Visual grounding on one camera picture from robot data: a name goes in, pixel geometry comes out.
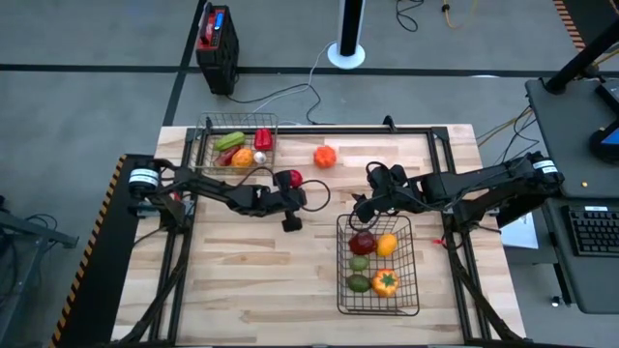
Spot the green ridged gourd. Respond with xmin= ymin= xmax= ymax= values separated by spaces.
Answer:
xmin=214 ymin=130 xmax=247 ymax=152

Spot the red black tool case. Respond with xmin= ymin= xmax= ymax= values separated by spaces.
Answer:
xmin=194 ymin=2 xmax=241 ymax=97

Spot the yellow cable black plug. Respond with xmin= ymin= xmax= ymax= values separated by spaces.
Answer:
xmin=440 ymin=0 xmax=481 ymax=29

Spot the yellow lemon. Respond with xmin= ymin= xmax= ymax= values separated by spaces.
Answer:
xmin=375 ymin=233 xmax=399 ymax=258

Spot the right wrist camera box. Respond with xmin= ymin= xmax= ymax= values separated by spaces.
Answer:
xmin=369 ymin=162 xmax=407 ymax=188

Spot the grey side desk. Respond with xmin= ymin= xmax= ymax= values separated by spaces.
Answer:
xmin=525 ymin=76 xmax=619 ymax=315

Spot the black device blue screen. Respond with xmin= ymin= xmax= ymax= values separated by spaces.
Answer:
xmin=588 ymin=118 xmax=619 ymax=164

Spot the white paper sheet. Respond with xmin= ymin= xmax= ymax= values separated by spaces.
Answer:
xmin=497 ymin=212 xmax=541 ymax=250

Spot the black floor stand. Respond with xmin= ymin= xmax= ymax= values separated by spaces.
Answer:
xmin=0 ymin=192 xmax=80 ymax=348

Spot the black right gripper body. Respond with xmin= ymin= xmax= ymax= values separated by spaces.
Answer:
xmin=367 ymin=178 xmax=431 ymax=214

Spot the dark green avocado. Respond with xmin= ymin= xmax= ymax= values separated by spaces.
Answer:
xmin=346 ymin=274 xmax=372 ymax=294

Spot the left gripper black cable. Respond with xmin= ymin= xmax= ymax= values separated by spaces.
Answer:
xmin=299 ymin=179 xmax=333 ymax=213

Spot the red bell pepper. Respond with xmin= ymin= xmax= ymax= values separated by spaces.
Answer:
xmin=253 ymin=128 xmax=275 ymax=153

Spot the orange ribbed pumpkin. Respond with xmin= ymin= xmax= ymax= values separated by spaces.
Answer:
xmin=312 ymin=145 xmax=339 ymax=170

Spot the black yellow striped mat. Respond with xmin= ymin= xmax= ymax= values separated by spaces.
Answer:
xmin=47 ymin=153 xmax=156 ymax=348
xmin=552 ymin=0 xmax=619 ymax=53

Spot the yellow-orange bell pepper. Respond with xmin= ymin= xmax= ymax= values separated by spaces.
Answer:
xmin=230 ymin=147 xmax=255 ymax=170

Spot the white black pole stand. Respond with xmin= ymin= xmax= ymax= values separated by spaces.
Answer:
xmin=326 ymin=0 xmax=368 ymax=71

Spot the black monitor pole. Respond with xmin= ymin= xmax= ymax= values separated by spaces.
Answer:
xmin=545 ymin=17 xmax=619 ymax=96

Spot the dark red apple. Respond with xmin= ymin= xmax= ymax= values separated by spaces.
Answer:
xmin=348 ymin=230 xmax=378 ymax=257

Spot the orange persimmon green calyx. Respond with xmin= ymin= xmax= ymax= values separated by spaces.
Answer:
xmin=370 ymin=268 xmax=401 ymax=299

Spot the black keyboard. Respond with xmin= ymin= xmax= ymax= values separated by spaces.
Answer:
xmin=566 ymin=205 xmax=619 ymax=257

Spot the black wire basket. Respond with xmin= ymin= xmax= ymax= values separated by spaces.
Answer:
xmin=336 ymin=214 xmax=421 ymax=318

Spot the grey wire basket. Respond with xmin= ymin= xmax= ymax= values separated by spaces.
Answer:
xmin=190 ymin=111 xmax=280 ymax=178

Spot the black diagonal support bar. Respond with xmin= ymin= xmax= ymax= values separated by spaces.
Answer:
xmin=495 ymin=192 xmax=547 ymax=229

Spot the black floor cable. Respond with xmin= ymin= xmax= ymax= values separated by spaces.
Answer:
xmin=395 ymin=0 xmax=426 ymax=34
xmin=225 ymin=82 xmax=324 ymax=126

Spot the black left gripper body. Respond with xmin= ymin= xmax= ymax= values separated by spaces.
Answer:
xmin=258 ymin=187 xmax=309 ymax=217

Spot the white floor cable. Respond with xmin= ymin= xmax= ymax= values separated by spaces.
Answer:
xmin=251 ymin=42 xmax=336 ymax=115

